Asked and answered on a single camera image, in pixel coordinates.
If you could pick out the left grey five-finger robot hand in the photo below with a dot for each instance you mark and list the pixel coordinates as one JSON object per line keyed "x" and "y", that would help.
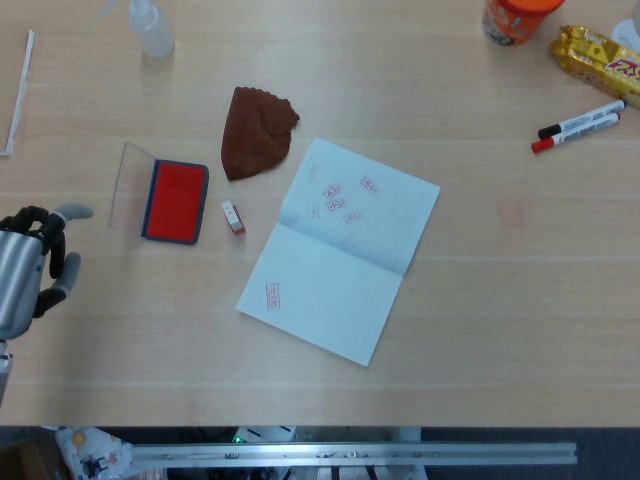
{"x": 20, "y": 270}

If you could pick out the small red stamp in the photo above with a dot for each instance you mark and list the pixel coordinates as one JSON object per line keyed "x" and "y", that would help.
{"x": 234, "y": 219}

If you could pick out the red ink pad clear lid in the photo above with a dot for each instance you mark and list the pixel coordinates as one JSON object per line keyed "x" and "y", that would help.
{"x": 175, "y": 201}

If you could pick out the white paper stack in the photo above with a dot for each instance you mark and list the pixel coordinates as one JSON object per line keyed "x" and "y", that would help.
{"x": 19, "y": 95}

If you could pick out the white printed plastic bag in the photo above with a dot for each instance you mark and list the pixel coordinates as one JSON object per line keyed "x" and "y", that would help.
{"x": 92, "y": 452}

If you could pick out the brown crumpled cloth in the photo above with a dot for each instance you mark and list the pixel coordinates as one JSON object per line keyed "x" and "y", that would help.
{"x": 255, "y": 135}

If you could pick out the clear plastic squeeze bottle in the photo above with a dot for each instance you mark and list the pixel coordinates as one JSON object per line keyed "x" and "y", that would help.
{"x": 152, "y": 27}

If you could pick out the open lined notebook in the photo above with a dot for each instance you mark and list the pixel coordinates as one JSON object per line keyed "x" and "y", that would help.
{"x": 340, "y": 270}

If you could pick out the orange instant noodle cup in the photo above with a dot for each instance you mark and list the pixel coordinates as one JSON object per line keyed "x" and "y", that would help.
{"x": 520, "y": 20}

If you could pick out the red whiteboard marker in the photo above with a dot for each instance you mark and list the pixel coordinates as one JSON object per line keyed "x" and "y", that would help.
{"x": 575, "y": 134}

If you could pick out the black whiteboard marker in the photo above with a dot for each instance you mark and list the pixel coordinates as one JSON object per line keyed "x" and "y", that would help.
{"x": 580, "y": 120}

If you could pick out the gold foil snack package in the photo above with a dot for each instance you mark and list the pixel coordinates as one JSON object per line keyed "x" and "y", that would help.
{"x": 600, "y": 65}

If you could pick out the white upturned bowl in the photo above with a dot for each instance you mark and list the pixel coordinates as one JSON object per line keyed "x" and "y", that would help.
{"x": 629, "y": 32}

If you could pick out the aluminium profile rail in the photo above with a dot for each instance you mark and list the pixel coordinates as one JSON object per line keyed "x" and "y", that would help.
{"x": 350, "y": 452}

